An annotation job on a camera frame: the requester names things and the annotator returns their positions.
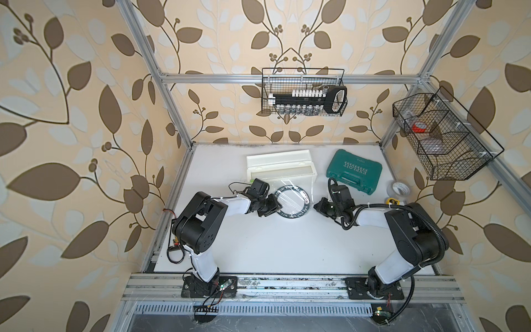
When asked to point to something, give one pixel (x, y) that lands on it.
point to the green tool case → (354, 171)
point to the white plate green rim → (294, 201)
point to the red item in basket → (419, 126)
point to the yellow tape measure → (394, 201)
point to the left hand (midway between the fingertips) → (279, 205)
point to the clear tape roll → (398, 189)
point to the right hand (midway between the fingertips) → (314, 206)
